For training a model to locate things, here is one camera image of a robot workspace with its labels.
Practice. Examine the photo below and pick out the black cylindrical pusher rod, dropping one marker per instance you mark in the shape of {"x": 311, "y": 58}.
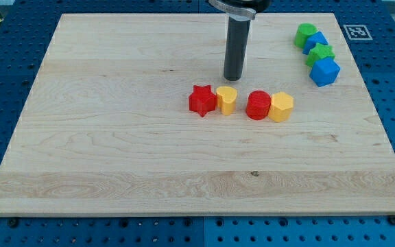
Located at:
{"x": 236, "y": 42}

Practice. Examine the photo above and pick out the black mount with metal clamp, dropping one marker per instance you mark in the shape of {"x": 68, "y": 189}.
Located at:
{"x": 241, "y": 10}

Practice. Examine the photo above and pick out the red cylinder block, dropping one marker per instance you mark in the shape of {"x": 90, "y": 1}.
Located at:
{"x": 258, "y": 105}

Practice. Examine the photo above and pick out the yellow heart block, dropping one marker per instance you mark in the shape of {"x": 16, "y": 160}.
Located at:
{"x": 226, "y": 99}

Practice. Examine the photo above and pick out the green cylinder block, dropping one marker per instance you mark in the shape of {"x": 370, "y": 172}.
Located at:
{"x": 304, "y": 31}

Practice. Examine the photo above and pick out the red star block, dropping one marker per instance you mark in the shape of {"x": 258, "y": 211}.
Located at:
{"x": 202, "y": 100}

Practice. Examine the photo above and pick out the blue triangular block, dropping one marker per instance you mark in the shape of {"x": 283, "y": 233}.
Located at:
{"x": 311, "y": 42}

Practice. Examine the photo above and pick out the yellow hexagon block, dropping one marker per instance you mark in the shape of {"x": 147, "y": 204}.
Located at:
{"x": 281, "y": 107}

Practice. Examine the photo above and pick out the green star block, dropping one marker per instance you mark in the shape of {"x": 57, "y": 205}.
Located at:
{"x": 319, "y": 52}

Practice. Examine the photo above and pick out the blue cube block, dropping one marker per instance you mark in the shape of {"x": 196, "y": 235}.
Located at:
{"x": 324, "y": 72}

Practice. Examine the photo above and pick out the white fiducial marker tag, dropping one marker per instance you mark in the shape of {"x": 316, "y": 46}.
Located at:
{"x": 357, "y": 32}

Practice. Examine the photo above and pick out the light wooden board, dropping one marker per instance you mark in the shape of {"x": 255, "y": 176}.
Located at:
{"x": 106, "y": 130}

